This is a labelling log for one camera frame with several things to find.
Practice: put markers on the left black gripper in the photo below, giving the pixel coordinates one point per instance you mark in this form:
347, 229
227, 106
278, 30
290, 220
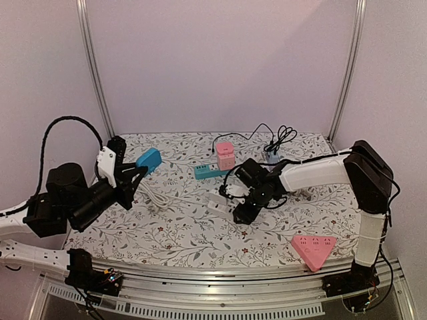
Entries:
127, 188

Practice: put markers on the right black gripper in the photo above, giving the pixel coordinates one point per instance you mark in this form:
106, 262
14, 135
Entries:
245, 206

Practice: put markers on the white power strip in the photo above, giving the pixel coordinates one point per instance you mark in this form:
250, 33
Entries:
218, 208

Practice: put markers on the blue plug adapter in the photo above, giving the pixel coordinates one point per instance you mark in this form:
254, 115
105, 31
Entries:
150, 159

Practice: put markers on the pink cube socket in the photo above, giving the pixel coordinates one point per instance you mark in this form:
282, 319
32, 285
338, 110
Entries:
226, 162

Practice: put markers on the teal power strip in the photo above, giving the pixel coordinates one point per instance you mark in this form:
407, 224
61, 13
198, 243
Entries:
208, 171

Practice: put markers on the purple power strip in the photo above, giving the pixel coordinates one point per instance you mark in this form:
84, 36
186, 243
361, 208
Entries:
272, 157

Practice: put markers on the small pink square adapter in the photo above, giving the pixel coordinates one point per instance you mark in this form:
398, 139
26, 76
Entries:
224, 148

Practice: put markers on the pink triangular power strip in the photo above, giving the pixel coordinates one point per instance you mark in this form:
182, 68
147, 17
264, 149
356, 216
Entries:
314, 250

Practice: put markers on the white charger adapter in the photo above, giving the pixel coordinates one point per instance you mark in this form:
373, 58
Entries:
215, 196

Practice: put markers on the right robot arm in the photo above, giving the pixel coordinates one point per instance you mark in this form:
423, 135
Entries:
360, 167

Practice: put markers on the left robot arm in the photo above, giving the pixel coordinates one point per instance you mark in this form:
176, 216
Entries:
68, 203

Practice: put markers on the floral table mat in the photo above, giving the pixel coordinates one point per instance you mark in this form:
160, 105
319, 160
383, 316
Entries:
169, 223

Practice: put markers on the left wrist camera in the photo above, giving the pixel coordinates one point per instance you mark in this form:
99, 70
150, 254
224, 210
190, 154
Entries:
109, 158

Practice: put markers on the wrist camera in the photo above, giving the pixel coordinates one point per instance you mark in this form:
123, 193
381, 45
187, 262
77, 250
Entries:
109, 158
234, 192

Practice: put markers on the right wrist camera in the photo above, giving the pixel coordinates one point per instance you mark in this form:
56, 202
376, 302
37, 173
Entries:
234, 192

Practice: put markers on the aluminium front rail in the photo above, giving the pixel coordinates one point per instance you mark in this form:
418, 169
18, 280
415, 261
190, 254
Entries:
280, 292

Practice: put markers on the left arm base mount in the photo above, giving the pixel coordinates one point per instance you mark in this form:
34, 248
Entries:
96, 278

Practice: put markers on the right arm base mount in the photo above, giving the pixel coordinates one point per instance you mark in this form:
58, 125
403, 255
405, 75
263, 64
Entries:
358, 278

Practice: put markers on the left aluminium frame post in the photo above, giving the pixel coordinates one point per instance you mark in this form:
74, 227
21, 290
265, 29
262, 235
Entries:
84, 25

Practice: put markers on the aluminium frame post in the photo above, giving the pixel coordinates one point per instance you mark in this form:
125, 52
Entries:
84, 25
355, 41

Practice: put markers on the right aluminium frame post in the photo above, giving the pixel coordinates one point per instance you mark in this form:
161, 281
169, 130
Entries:
355, 41

